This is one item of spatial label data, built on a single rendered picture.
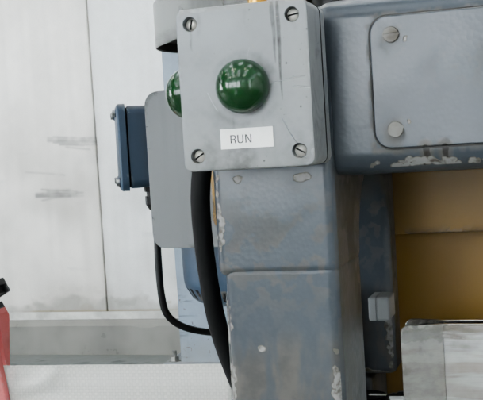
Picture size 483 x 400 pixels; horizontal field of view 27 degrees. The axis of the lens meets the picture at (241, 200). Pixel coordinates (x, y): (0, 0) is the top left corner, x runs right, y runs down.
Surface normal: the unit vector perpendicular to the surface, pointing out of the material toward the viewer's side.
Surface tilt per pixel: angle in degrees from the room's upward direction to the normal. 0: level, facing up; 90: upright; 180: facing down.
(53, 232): 90
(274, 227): 90
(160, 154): 90
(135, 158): 90
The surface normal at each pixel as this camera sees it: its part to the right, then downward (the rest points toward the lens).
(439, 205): -0.29, 0.07
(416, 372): -0.03, 0.05
